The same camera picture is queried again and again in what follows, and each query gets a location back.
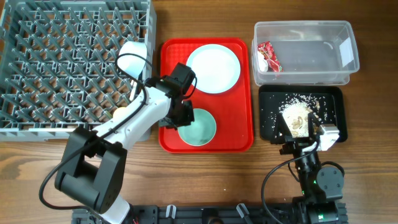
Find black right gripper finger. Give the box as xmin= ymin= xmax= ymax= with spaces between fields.
xmin=275 ymin=113 xmax=293 ymax=140
xmin=307 ymin=113 xmax=320 ymax=139

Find mint green bowl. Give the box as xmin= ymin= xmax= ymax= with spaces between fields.
xmin=177 ymin=108 xmax=217 ymax=146

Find large light blue plate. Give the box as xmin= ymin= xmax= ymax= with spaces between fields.
xmin=186 ymin=44 xmax=241 ymax=94

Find yellow plastic cup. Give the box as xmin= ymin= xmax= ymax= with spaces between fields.
xmin=113 ymin=107 xmax=128 ymax=120

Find light blue small bowl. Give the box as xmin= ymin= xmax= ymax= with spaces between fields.
xmin=116 ymin=41 xmax=147 ymax=78

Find white tissue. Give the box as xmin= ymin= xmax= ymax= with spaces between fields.
xmin=257 ymin=51 xmax=269 ymax=72

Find red strawberry cake wrapper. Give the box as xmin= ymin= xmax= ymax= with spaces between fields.
xmin=257 ymin=41 xmax=283 ymax=72

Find cream plastic spoon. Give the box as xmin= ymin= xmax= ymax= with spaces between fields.
xmin=129 ymin=80 xmax=137 ymax=101

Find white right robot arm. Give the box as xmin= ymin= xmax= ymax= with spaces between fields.
xmin=266 ymin=113 xmax=348 ymax=223

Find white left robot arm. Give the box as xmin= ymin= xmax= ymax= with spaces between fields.
xmin=49 ymin=75 xmax=197 ymax=223

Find black food waste tray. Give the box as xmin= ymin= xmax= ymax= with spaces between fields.
xmin=259 ymin=85 xmax=348 ymax=142

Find clear plastic waste bin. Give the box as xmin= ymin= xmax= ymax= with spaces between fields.
xmin=252 ymin=21 xmax=360 ymax=86

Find grey dishwasher rack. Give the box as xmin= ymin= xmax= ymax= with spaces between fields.
xmin=1 ymin=0 xmax=157 ymax=142

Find rice and food scraps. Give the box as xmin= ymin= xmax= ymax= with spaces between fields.
xmin=260 ymin=92 xmax=336 ymax=138

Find red plastic tray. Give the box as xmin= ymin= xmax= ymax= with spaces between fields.
xmin=159 ymin=37 xmax=254 ymax=154

